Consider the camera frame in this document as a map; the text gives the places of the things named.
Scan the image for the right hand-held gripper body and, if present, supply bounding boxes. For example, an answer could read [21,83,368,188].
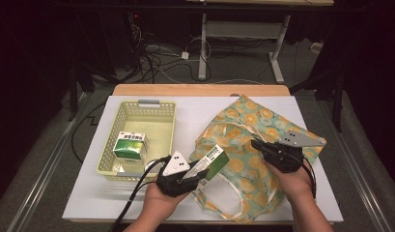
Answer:
[262,130,326,174]

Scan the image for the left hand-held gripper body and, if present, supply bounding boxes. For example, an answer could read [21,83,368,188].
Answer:
[155,150,199,198]

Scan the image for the long green white box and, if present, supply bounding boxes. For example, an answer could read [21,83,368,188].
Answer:
[183,143,231,198]

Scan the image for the round silver tin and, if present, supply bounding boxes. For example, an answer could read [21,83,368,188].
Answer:
[143,159,161,174]

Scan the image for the orange print cloth bag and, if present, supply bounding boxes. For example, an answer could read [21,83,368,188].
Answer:
[186,94,327,225]

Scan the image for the pale yellow plastic basket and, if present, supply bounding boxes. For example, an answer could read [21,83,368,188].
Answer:
[96,100,178,184]

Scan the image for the wide green medicine box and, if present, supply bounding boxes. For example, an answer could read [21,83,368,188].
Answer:
[112,130,150,164]

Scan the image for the person's right hand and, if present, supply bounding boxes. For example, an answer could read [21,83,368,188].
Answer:
[264,160,316,204]

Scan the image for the person's left hand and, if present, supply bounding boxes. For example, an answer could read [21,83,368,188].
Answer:
[142,185,190,223]

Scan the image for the black stand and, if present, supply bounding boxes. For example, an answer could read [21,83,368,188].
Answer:
[289,62,345,133]
[67,62,97,123]

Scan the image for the white board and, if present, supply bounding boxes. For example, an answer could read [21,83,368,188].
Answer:
[62,95,344,223]

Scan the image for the right hand-held gripper cable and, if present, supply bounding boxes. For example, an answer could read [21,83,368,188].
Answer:
[296,157,318,199]

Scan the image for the metal floor rail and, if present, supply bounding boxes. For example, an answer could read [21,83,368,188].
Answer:
[6,92,88,232]
[324,102,394,232]

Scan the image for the tangle of floor cables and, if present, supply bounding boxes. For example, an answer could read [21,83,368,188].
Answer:
[125,22,213,85]

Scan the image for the black floor cable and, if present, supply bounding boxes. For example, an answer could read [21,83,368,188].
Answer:
[71,101,106,164]

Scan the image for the white metal desk frame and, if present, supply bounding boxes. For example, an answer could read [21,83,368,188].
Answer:
[197,13,292,85]

